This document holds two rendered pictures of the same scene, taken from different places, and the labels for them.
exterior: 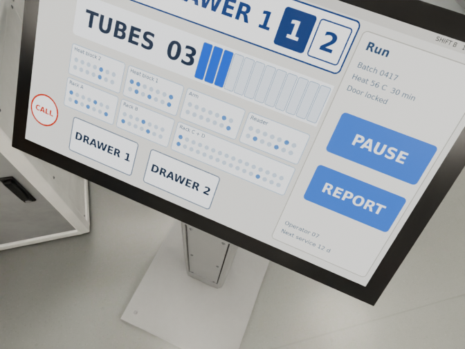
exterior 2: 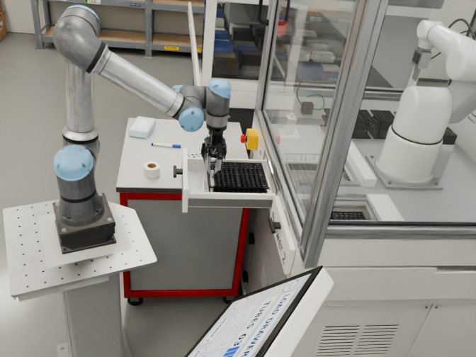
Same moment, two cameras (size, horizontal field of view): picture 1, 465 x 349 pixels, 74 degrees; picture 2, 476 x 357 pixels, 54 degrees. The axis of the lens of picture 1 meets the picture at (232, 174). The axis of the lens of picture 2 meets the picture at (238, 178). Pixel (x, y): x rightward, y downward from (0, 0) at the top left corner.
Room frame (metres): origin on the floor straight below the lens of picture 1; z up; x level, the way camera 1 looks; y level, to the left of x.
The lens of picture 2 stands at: (0.38, -0.51, 1.88)
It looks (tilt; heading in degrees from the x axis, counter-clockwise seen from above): 33 degrees down; 105
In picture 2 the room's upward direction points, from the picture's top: 7 degrees clockwise
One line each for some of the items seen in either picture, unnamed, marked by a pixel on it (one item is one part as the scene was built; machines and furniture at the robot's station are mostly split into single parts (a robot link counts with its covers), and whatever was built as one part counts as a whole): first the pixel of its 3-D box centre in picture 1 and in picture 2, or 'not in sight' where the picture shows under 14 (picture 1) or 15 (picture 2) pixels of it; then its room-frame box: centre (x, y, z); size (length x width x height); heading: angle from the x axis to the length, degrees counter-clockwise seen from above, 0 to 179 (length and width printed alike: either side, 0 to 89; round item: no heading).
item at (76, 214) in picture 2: not in sight; (79, 200); (-0.43, 0.56, 0.90); 0.15 x 0.15 x 0.10
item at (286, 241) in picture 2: not in sight; (281, 232); (0.24, 0.73, 0.87); 0.29 x 0.02 x 0.11; 115
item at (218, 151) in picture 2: not in sight; (215, 140); (-0.07, 0.87, 1.08); 0.09 x 0.08 x 0.12; 115
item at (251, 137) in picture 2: not in sight; (251, 139); (-0.05, 1.31, 0.88); 0.07 x 0.05 x 0.07; 115
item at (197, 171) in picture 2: not in sight; (238, 182); (0.00, 0.97, 0.86); 0.40 x 0.26 x 0.06; 25
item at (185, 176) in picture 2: not in sight; (184, 178); (-0.19, 0.88, 0.87); 0.29 x 0.02 x 0.11; 115
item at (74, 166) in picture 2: not in sight; (75, 170); (-0.44, 0.56, 1.02); 0.13 x 0.12 x 0.14; 116
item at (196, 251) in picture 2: not in sight; (183, 213); (-0.34, 1.26, 0.38); 0.62 x 0.58 x 0.76; 115
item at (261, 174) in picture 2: not in sight; (236, 180); (-0.01, 0.96, 0.87); 0.22 x 0.18 x 0.06; 25
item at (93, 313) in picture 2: not in sight; (91, 305); (-0.43, 0.56, 0.38); 0.30 x 0.30 x 0.76; 44
